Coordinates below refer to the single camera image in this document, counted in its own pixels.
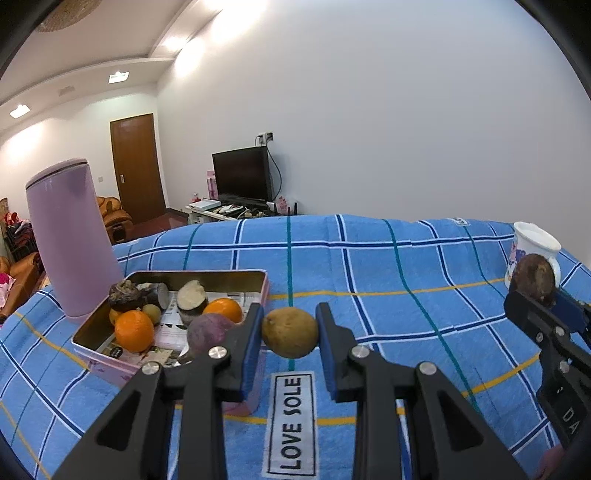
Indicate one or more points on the purple round radish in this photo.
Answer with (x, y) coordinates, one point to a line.
(207, 333)

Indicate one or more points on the orange leather sofa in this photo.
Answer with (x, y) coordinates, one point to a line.
(18, 286)

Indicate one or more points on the knobbly dark taro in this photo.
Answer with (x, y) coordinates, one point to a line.
(124, 295)

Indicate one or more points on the tall purple tumbler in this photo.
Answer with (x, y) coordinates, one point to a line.
(69, 240)

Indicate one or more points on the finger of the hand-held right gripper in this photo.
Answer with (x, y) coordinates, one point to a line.
(531, 314)
(572, 314)

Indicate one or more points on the small brown round fruit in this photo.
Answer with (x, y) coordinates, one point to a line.
(290, 333)
(151, 314)

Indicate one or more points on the orange leather armchair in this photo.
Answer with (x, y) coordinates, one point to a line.
(111, 207)

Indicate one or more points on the wall power socket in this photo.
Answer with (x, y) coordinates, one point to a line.
(265, 137)

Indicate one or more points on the white flat box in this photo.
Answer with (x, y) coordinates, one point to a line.
(205, 205)

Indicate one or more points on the ceiling vent light panel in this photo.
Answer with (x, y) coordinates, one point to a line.
(118, 77)

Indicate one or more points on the brown wooden door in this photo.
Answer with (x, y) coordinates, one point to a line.
(136, 166)

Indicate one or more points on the round dark taro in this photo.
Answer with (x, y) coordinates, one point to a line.
(533, 279)

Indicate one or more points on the white printed enamel mug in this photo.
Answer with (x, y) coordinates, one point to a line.
(531, 242)

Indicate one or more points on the black flat television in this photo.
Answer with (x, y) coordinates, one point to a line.
(242, 173)

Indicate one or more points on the square ceiling light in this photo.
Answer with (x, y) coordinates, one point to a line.
(19, 111)

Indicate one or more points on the ceiling air vent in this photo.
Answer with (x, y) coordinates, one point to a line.
(67, 90)

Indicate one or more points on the blue plaid blanket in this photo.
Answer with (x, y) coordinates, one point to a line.
(415, 323)

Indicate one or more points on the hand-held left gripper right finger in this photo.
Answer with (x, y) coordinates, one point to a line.
(325, 355)

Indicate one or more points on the dark red clothes pile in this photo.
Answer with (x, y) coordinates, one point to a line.
(19, 235)

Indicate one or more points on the cut taro chunk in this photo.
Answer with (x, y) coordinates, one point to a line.
(159, 295)

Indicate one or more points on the cut taro half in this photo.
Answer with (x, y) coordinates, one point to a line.
(190, 302)

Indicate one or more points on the pink metal tin box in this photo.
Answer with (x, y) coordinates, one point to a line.
(111, 364)

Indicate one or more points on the round ceiling ornament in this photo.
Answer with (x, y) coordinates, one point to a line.
(69, 16)

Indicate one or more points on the white television stand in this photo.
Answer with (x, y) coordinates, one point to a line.
(203, 217)

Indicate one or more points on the pink tall box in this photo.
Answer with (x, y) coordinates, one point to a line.
(211, 183)

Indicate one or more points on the black router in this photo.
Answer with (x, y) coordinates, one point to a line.
(284, 208)

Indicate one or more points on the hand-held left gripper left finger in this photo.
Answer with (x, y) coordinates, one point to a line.
(251, 350)

